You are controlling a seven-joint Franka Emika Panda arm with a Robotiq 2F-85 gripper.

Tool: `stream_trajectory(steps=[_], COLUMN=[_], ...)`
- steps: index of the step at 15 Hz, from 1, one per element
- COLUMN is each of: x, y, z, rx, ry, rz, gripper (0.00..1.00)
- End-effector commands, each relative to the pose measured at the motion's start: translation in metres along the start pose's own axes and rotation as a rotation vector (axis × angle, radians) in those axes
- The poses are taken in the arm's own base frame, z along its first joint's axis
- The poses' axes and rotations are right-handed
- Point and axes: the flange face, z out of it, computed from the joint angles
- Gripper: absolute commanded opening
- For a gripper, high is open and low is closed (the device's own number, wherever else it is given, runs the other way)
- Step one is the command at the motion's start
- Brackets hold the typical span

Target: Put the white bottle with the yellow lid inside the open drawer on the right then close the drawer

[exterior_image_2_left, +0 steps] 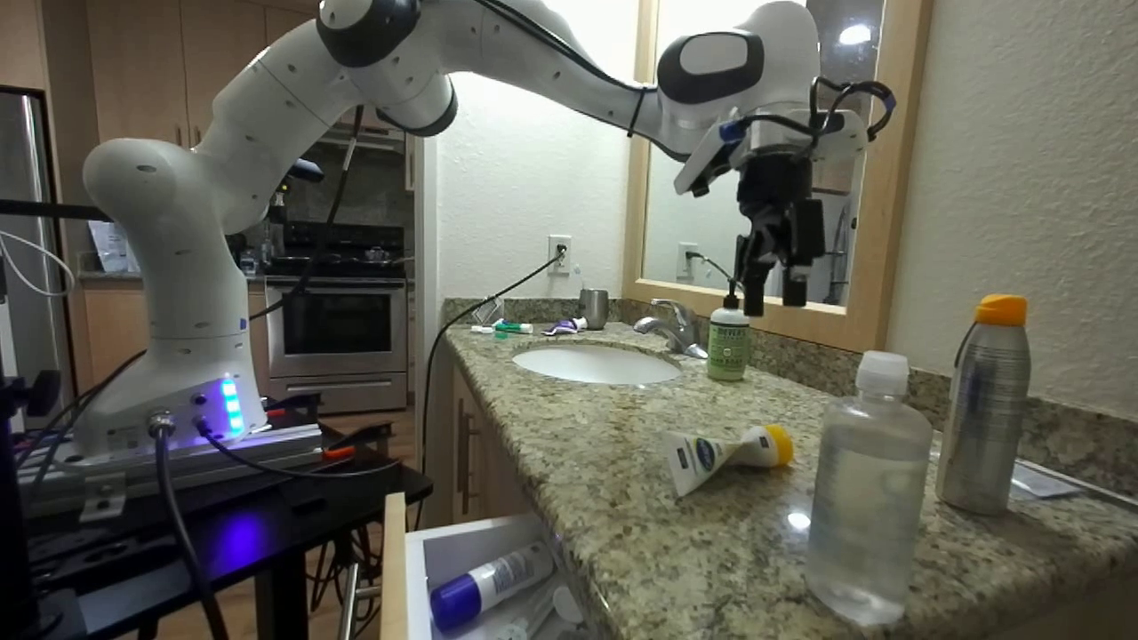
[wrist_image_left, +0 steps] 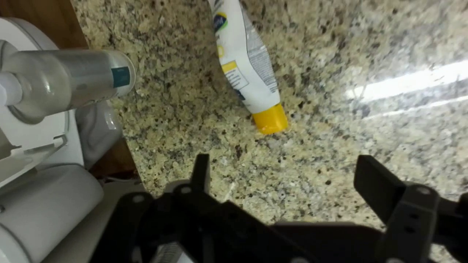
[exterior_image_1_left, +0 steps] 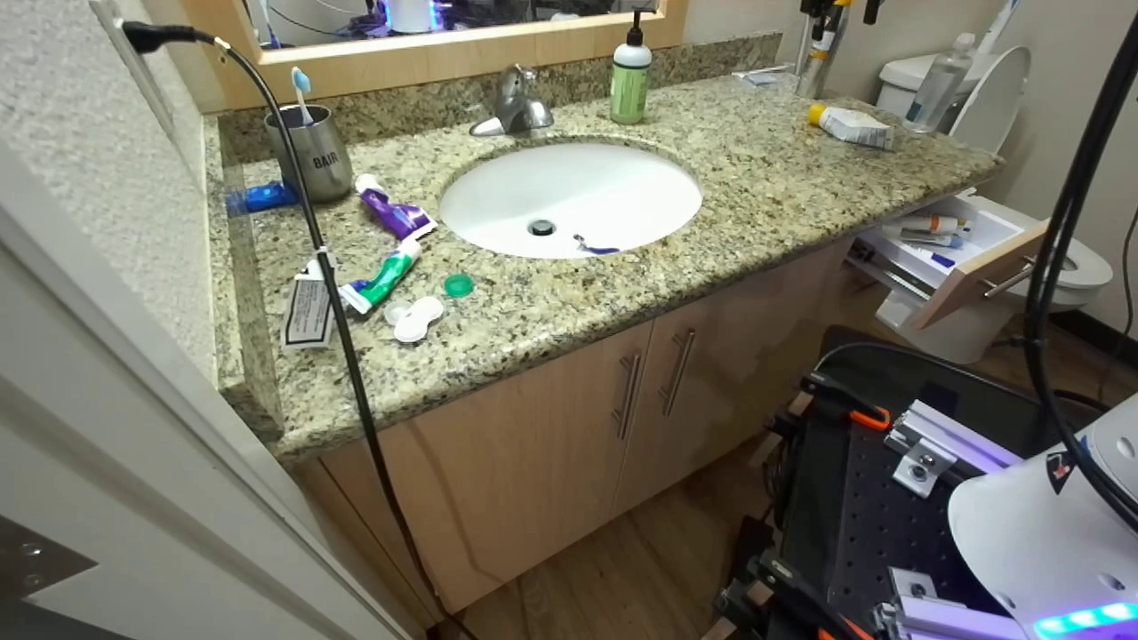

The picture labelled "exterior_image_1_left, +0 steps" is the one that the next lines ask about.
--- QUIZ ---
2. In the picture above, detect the white blue toothbrush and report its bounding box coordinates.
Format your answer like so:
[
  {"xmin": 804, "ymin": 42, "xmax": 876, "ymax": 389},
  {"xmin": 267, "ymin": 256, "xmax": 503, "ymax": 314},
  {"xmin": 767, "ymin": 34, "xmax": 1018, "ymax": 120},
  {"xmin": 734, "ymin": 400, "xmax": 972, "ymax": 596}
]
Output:
[{"xmin": 288, "ymin": 62, "xmax": 324, "ymax": 128}]

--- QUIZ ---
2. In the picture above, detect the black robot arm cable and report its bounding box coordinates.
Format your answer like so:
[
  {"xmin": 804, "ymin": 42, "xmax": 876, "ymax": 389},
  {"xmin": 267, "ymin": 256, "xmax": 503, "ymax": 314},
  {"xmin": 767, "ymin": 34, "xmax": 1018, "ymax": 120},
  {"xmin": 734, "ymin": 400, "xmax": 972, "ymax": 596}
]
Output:
[{"xmin": 1022, "ymin": 10, "xmax": 1138, "ymax": 533}]

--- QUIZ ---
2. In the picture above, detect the clear plastic bottle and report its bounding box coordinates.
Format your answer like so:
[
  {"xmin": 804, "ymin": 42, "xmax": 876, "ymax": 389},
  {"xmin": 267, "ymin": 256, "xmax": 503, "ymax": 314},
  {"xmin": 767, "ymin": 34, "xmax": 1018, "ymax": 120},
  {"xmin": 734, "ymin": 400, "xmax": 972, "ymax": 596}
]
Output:
[{"xmin": 904, "ymin": 28, "xmax": 980, "ymax": 136}]

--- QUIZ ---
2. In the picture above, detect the clear flat plastic wrapper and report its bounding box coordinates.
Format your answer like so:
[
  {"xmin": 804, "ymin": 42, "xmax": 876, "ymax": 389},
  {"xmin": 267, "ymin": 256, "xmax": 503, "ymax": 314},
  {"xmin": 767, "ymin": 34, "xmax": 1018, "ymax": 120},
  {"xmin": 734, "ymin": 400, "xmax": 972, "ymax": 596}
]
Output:
[{"xmin": 730, "ymin": 60, "xmax": 799, "ymax": 96}]

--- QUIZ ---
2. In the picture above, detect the light wooden drawer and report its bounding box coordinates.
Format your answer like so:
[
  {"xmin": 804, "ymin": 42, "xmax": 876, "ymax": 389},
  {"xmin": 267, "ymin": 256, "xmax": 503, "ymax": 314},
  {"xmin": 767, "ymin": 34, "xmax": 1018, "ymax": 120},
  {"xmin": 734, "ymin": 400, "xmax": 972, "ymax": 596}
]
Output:
[{"xmin": 845, "ymin": 188, "xmax": 1063, "ymax": 336}]

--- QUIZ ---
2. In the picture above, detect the purple toothpaste tube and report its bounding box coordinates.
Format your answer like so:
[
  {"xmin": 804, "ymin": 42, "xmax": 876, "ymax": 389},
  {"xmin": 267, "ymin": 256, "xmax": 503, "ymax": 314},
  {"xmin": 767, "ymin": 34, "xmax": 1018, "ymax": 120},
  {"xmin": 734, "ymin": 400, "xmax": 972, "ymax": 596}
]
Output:
[{"xmin": 351, "ymin": 173, "xmax": 442, "ymax": 245}]

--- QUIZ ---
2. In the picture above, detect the green soap pump bottle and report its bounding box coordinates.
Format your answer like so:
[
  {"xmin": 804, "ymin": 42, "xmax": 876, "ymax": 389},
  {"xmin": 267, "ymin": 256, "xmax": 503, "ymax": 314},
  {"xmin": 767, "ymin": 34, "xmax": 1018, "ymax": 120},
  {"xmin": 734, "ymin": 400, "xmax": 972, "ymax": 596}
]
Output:
[{"xmin": 609, "ymin": 7, "xmax": 658, "ymax": 128}]

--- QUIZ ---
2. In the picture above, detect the black robot cart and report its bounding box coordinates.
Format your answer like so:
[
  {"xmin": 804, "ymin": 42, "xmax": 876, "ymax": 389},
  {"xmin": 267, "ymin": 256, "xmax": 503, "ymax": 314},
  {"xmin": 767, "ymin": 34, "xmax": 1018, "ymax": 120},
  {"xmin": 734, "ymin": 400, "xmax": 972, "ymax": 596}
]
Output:
[{"xmin": 708, "ymin": 331, "xmax": 1108, "ymax": 640}]

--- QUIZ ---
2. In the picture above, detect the white toilet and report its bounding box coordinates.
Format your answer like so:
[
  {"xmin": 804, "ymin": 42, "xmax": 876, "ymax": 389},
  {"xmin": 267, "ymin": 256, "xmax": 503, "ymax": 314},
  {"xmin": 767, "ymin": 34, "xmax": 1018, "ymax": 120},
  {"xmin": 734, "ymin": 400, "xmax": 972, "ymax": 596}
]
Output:
[{"xmin": 876, "ymin": 42, "xmax": 1121, "ymax": 367}]

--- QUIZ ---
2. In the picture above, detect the metal cabinet door handle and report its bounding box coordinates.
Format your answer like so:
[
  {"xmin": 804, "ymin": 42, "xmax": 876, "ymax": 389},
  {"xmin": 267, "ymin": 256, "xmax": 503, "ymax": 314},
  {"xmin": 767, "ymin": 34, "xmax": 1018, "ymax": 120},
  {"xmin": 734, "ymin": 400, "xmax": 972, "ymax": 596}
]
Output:
[
  {"xmin": 609, "ymin": 349, "xmax": 648, "ymax": 445},
  {"xmin": 658, "ymin": 327, "xmax": 704, "ymax": 420}
]

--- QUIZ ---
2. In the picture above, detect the small blue plastic item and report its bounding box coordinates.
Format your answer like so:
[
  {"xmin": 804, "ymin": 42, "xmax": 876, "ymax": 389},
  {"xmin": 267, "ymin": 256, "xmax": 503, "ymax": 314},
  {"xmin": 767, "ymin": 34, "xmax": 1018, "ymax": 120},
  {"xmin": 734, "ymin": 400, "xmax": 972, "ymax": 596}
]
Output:
[{"xmin": 229, "ymin": 176, "xmax": 303, "ymax": 215}]

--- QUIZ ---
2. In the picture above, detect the grey metal cup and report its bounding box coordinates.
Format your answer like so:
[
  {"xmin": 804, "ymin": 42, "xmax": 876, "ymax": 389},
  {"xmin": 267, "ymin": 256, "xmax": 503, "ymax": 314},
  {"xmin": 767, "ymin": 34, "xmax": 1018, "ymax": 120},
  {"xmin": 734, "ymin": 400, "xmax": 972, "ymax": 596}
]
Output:
[{"xmin": 262, "ymin": 100, "xmax": 360, "ymax": 205}]

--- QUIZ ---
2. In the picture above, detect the blue white tube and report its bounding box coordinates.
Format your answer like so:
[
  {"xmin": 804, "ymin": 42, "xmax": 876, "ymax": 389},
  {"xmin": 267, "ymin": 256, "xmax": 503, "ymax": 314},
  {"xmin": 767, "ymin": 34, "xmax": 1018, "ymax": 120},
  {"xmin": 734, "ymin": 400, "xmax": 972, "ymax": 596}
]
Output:
[{"xmin": 897, "ymin": 212, "xmax": 972, "ymax": 251}]

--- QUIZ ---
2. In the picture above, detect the white bottle yellow lid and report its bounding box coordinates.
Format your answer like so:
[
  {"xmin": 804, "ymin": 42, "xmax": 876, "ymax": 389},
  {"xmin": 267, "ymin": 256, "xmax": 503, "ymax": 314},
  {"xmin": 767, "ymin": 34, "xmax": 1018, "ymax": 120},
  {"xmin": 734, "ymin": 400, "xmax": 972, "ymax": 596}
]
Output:
[{"xmin": 804, "ymin": 100, "xmax": 897, "ymax": 152}]

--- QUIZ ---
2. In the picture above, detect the white door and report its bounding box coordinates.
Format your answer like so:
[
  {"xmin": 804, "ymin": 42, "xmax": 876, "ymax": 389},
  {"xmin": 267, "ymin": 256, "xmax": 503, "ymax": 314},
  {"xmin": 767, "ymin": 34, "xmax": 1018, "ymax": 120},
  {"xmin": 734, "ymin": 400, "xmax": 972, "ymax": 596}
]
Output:
[{"xmin": 0, "ymin": 138, "xmax": 413, "ymax": 640}]

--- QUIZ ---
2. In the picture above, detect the silver spray can orange cap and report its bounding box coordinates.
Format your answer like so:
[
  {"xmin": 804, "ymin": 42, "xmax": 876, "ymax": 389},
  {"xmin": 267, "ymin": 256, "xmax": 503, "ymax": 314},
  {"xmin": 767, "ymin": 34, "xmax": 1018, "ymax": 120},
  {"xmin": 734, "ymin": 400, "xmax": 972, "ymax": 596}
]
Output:
[{"xmin": 794, "ymin": 7, "xmax": 858, "ymax": 104}]

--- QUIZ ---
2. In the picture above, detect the white oval sink basin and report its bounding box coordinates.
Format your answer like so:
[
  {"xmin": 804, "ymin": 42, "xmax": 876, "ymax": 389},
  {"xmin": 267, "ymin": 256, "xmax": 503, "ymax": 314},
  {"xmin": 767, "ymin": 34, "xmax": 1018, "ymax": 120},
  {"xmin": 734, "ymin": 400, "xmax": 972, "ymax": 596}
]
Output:
[{"xmin": 437, "ymin": 136, "xmax": 708, "ymax": 263}]

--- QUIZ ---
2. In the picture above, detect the chrome faucet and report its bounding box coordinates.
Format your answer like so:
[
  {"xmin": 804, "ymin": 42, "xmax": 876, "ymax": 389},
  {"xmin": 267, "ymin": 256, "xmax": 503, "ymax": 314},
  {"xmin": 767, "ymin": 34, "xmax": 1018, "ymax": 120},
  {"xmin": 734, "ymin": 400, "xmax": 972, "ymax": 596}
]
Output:
[{"xmin": 469, "ymin": 62, "xmax": 558, "ymax": 142}]

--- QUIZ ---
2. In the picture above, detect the metal bar drawer handle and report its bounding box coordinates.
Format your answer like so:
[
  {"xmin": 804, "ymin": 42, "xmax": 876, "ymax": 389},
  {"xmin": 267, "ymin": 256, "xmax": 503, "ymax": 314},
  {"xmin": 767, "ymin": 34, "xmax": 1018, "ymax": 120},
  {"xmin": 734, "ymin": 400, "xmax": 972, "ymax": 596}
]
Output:
[{"xmin": 978, "ymin": 245, "xmax": 1047, "ymax": 297}]

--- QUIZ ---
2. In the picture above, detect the wooden framed mirror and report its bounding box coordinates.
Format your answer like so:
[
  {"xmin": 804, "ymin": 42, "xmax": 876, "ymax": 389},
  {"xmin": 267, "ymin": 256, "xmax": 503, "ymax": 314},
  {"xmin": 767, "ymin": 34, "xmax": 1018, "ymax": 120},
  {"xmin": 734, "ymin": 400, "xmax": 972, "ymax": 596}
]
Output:
[{"xmin": 175, "ymin": 0, "xmax": 693, "ymax": 113}]

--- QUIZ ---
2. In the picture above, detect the light wooden vanity cabinet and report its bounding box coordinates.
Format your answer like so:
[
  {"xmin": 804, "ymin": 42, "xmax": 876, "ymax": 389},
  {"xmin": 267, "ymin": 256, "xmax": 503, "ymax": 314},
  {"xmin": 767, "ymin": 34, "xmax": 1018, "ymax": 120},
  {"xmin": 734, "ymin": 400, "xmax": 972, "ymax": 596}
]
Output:
[{"xmin": 288, "ymin": 234, "xmax": 859, "ymax": 624}]

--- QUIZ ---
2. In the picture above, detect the white contact lens case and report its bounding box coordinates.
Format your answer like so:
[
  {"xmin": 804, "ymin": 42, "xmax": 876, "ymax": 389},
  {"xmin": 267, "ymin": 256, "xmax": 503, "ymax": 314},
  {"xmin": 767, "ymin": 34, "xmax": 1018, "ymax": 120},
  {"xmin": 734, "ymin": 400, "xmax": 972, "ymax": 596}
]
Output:
[{"xmin": 383, "ymin": 291, "xmax": 453, "ymax": 349}]

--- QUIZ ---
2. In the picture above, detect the black power cable with plug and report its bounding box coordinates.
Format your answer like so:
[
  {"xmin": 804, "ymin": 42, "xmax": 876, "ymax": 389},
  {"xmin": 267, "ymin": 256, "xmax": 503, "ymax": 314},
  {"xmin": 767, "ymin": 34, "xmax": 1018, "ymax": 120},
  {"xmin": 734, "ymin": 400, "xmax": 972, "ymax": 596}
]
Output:
[{"xmin": 121, "ymin": 14, "xmax": 467, "ymax": 640}]

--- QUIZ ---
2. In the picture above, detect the green white toothpaste tube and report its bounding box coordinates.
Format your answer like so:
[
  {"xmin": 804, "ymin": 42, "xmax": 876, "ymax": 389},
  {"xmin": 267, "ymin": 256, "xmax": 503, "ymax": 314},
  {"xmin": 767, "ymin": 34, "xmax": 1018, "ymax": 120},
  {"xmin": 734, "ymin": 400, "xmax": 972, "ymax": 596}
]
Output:
[{"xmin": 337, "ymin": 239, "xmax": 432, "ymax": 320}]

